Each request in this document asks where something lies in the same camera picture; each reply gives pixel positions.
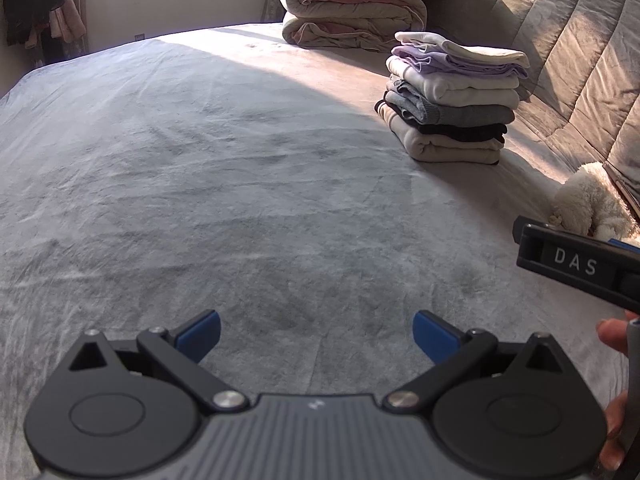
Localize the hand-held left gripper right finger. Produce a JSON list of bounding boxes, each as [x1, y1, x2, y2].
[[382, 310, 568, 415]]

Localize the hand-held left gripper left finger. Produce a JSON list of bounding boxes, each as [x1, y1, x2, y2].
[[67, 309, 251, 414]]

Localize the hanging dark and pink clothes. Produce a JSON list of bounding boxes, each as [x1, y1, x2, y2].
[[0, 0, 87, 52]]

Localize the person's right hand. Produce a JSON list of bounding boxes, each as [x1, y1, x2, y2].
[[596, 310, 640, 472]]

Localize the white plush toy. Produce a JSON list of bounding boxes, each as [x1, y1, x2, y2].
[[549, 162, 634, 241]]

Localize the folded black garment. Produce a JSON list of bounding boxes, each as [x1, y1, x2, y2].
[[375, 101, 507, 144]]

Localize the folded grey sweater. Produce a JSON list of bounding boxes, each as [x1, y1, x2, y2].
[[384, 80, 516, 126]]

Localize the folded cream garment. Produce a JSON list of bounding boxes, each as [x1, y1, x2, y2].
[[386, 56, 521, 109]]

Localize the beige quilted headboard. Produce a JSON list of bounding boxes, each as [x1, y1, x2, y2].
[[425, 0, 640, 233]]

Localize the folded purple garment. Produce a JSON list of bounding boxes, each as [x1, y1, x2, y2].
[[391, 46, 529, 81]]

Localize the folded beige and pink quilt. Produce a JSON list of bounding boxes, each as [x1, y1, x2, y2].
[[277, 0, 429, 52]]

